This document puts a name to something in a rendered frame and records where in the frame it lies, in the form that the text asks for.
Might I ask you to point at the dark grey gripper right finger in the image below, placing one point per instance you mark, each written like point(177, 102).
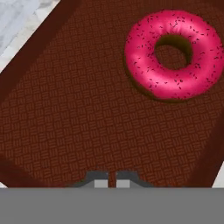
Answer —
point(126, 176)

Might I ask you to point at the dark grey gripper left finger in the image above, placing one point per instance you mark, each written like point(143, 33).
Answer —
point(97, 176)

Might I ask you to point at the dark brown woven tray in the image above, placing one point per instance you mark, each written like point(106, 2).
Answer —
point(87, 110)

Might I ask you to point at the pink sprinkled doughnut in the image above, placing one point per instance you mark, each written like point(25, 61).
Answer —
point(151, 73)

